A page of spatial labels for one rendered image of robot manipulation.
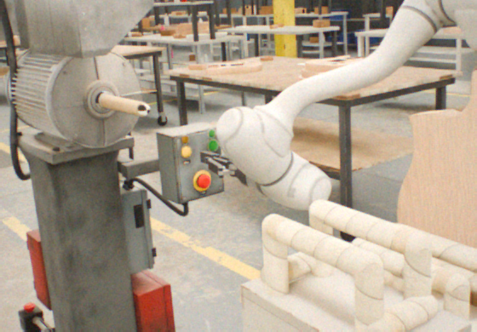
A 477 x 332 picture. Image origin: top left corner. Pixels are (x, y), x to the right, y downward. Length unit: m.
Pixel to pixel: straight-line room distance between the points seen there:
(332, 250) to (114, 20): 0.75
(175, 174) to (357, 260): 1.10
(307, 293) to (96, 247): 1.10
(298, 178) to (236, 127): 0.19
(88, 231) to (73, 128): 0.37
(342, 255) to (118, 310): 1.34
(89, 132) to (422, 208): 0.87
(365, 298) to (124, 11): 0.82
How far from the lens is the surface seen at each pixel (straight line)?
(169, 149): 1.75
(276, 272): 0.84
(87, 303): 1.93
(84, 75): 1.60
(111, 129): 1.64
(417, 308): 0.76
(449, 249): 0.94
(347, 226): 0.82
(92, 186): 1.82
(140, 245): 1.98
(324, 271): 0.89
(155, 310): 2.02
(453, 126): 1.02
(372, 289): 0.71
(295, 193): 1.32
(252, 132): 1.23
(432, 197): 1.08
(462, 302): 0.85
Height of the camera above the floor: 1.50
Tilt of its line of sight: 15 degrees down
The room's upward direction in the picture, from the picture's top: 4 degrees counter-clockwise
